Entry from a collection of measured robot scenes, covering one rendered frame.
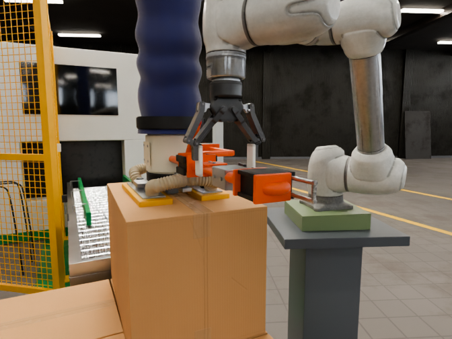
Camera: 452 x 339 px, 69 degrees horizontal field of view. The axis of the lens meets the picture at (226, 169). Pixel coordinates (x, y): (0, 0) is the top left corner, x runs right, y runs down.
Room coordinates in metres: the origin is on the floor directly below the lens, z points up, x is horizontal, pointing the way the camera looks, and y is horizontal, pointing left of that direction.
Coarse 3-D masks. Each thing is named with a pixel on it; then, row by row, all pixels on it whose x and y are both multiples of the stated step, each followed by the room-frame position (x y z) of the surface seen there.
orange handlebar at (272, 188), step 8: (208, 152) 1.23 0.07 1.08; (216, 152) 1.24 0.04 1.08; (224, 152) 1.26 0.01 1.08; (232, 152) 1.27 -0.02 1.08; (192, 168) 0.85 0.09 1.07; (208, 168) 0.76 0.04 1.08; (208, 176) 0.78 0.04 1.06; (232, 176) 0.64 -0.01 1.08; (272, 184) 0.54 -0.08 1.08; (280, 184) 0.54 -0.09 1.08; (288, 184) 0.55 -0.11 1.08; (264, 192) 0.54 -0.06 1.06; (272, 192) 0.54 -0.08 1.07; (280, 192) 0.54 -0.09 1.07; (288, 192) 0.56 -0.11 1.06
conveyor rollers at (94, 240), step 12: (96, 192) 3.15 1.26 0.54; (96, 204) 2.64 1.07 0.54; (84, 216) 2.27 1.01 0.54; (96, 216) 2.30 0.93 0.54; (84, 228) 2.02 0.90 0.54; (96, 228) 1.98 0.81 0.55; (108, 228) 2.00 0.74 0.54; (84, 240) 1.78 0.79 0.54; (96, 240) 1.80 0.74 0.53; (108, 240) 1.76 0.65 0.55; (84, 252) 1.61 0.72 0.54; (96, 252) 1.63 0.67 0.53; (108, 252) 1.58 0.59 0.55
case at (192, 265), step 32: (128, 224) 0.78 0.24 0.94; (160, 224) 0.81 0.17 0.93; (192, 224) 0.84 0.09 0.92; (224, 224) 0.88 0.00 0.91; (256, 224) 0.92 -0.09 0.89; (128, 256) 0.78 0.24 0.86; (160, 256) 0.81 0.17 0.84; (192, 256) 0.84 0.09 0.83; (224, 256) 0.88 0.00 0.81; (256, 256) 0.92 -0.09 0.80; (128, 288) 0.78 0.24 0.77; (160, 288) 0.81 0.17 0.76; (192, 288) 0.84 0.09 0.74; (224, 288) 0.88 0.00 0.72; (256, 288) 0.92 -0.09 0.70; (128, 320) 0.80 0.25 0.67; (160, 320) 0.81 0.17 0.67; (192, 320) 0.84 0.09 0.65; (224, 320) 0.88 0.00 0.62; (256, 320) 0.92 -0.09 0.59
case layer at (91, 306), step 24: (72, 288) 1.22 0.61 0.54; (96, 288) 1.22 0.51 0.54; (0, 312) 1.05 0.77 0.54; (24, 312) 1.05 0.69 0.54; (48, 312) 1.05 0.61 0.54; (72, 312) 1.05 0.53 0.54; (96, 312) 1.05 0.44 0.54; (0, 336) 0.92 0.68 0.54; (24, 336) 0.92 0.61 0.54; (48, 336) 0.92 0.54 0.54; (72, 336) 0.92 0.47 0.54; (96, 336) 0.92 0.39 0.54; (120, 336) 0.92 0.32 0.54; (264, 336) 0.92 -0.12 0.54
